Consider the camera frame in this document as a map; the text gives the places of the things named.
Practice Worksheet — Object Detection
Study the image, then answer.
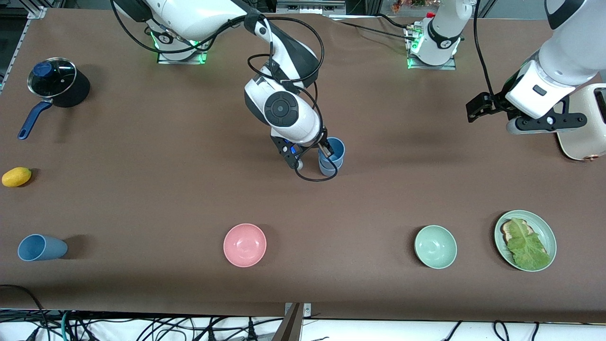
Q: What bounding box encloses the blue plastic cup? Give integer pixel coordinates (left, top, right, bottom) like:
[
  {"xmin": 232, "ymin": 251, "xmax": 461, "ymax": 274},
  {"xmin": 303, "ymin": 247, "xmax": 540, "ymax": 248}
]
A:
[
  {"xmin": 318, "ymin": 156, "xmax": 343, "ymax": 177},
  {"xmin": 18, "ymin": 234, "xmax": 68, "ymax": 262},
  {"xmin": 321, "ymin": 137, "xmax": 347, "ymax": 170}
]

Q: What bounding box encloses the cream white toaster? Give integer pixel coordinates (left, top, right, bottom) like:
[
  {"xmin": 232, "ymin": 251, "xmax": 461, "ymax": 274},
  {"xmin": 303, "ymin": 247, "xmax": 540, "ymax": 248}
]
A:
[{"xmin": 555, "ymin": 83, "xmax": 606, "ymax": 162}]

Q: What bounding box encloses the pink bowl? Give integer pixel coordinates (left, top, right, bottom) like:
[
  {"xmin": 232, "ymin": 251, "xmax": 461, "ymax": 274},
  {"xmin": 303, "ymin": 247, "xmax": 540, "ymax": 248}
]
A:
[{"xmin": 223, "ymin": 223, "xmax": 267, "ymax": 268}]

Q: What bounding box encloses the toasted bread slice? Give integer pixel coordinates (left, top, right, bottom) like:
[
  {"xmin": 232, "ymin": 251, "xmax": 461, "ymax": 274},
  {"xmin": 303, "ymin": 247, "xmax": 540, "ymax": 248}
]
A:
[{"xmin": 500, "ymin": 219, "xmax": 550, "ymax": 259}]

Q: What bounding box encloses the grey power strip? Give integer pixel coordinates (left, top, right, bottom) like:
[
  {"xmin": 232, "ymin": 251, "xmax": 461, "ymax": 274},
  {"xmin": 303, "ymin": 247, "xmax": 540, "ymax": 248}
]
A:
[{"xmin": 276, "ymin": 0, "xmax": 348, "ymax": 15}]

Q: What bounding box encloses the brown table cover sheet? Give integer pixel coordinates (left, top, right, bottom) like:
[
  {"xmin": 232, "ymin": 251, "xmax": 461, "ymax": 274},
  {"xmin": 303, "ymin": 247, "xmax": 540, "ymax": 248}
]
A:
[{"xmin": 0, "ymin": 9, "xmax": 606, "ymax": 323}]

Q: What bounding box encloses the mint green bowl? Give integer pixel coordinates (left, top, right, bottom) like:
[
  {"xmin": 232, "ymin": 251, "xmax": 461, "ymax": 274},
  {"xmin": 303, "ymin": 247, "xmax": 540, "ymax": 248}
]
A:
[{"xmin": 414, "ymin": 224, "xmax": 458, "ymax": 269}]

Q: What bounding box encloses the mint green plate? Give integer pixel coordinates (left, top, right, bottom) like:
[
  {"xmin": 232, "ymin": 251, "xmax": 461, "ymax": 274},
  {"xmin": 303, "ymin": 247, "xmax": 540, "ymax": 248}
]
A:
[{"xmin": 494, "ymin": 210, "xmax": 557, "ymax": 272}]

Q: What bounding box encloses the green lettuce leaf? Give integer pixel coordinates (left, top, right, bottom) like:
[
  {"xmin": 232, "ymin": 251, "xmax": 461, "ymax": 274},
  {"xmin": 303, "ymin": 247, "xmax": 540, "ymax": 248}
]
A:
[{"xmin": 507, "ymin": 218, "xmax": 553, "ymax": 270}]

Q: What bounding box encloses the dark metal stand bar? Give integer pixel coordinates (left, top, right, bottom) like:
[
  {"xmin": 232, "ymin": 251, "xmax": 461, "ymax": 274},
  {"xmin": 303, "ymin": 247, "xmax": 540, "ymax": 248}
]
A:
[{"xmin": 272, "ymin": 303, "xmax": 304, "ymax": 341}]

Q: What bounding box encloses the glass lid with blue knob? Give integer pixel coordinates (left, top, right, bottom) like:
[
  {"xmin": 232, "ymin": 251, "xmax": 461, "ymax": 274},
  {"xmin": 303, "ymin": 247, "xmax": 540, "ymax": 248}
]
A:
[{"xmin": 27, "ymin": 57, "xmax": 78, "ymax": 99}]

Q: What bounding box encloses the yellow lemon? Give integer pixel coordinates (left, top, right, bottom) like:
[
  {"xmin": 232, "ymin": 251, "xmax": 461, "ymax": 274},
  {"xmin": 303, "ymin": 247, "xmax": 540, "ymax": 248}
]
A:
[{"xmin": 1, "ymin": 167, "xmax": 32, "ymax": 188}]

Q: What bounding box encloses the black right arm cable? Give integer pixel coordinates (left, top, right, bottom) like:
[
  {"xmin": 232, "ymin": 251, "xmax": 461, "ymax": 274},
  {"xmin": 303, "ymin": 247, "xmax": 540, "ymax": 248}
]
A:
[{"xmin": 110, "ymin": 0, "xmax": 339, "ymax": 183}]

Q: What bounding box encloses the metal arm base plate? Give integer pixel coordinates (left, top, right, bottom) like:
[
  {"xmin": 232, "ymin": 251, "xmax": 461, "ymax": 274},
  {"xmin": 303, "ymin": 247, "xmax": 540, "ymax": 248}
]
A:
[
  {"xmin": 406, "ymin": 25, "xmax": 458, "ymax": 71},
  {"xmin": 157, "ymin": 20, "xmax": 209, "ymax": 65}
]

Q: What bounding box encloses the black base cable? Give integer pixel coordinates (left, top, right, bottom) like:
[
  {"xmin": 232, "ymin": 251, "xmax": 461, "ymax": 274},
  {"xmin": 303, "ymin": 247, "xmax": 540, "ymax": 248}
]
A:
[
  {"xmin": 337, "ymin": 20, "xmax": 418, "ymax": 41},
  {"xmin": 376, "ymin": 13, "xmax": 418, "ymax": 32}
]

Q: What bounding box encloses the black pot with blue handle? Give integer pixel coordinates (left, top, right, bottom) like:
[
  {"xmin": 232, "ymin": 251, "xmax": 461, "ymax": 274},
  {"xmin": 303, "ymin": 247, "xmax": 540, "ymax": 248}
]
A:
[{"xmin": 18, "ymin": 59, "xmax": 91, "ymax": 141}]

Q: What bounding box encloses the aluminium frame rail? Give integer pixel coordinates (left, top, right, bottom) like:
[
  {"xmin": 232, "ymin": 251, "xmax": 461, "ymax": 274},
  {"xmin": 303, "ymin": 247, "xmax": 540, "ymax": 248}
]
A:
[{"xmin": 0, "ymin": 7, "xmax": 46, "ymax": 93}]

